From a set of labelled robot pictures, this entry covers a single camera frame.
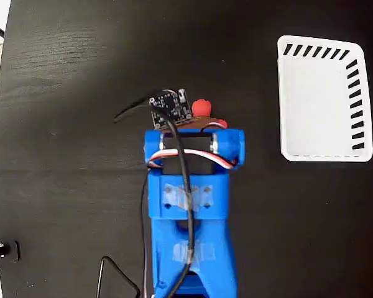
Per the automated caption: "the red white black servo wire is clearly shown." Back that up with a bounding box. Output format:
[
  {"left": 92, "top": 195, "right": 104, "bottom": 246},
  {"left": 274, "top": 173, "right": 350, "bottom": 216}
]
[{"left": 139, "top": 122, "right": 239, "bottom": 298}]

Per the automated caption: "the black camera cable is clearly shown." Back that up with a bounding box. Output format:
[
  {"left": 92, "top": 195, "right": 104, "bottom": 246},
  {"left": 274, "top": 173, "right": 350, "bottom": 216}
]
[{"left": 97, "top": 89, "right": 196, "bottom": 298}]

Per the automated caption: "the black table clamp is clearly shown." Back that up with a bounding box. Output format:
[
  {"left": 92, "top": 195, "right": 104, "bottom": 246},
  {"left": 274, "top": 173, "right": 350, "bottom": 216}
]
[{"left": 0, "top": 240, "right": 21, "bottom": 264}]

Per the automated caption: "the small camera circuit board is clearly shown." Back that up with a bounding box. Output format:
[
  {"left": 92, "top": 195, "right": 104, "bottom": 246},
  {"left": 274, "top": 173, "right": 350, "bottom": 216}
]
[{"left": 148, "top": 88, "right": 194, "bottom": 130}]

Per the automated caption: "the red turtle toy gold shell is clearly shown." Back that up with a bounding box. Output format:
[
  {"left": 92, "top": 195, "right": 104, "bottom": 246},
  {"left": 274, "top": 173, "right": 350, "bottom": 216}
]
[{"left": 191, "top": 99, "right": 229, "bottom": 129}]

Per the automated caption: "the white plastic basket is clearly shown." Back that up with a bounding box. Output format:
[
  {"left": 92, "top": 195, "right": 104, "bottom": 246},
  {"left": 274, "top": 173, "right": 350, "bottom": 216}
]
[{"left": 276, "top": 35, "right": 373, "bottom": 163}]

